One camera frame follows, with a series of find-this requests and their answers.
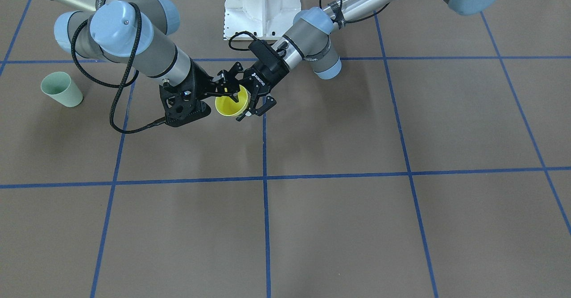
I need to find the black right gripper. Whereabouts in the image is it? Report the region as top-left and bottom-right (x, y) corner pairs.
(178, 59), (244, 103)

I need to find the white pedestal column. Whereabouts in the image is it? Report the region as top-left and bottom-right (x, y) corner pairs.
(223, 0), (302, 41)

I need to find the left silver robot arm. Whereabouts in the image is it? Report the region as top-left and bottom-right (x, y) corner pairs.
(215, 0), (496, 121)

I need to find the yellow plastic cup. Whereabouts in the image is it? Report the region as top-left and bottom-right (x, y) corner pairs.
(215, 85), (250, 117)

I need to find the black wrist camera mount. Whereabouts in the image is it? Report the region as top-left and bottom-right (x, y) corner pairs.
(159, 81), (211, 128)

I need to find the green plastic cup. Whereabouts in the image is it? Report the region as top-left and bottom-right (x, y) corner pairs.
(40, 71), (84, 108)

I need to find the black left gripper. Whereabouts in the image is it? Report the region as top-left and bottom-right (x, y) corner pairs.
(234, 40), (290, 122)

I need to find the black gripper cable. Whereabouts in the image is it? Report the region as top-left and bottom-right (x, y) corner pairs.
(70, 2), (170, 134)

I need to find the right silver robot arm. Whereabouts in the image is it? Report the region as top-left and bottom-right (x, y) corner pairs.
(51, 0), (245, 110)

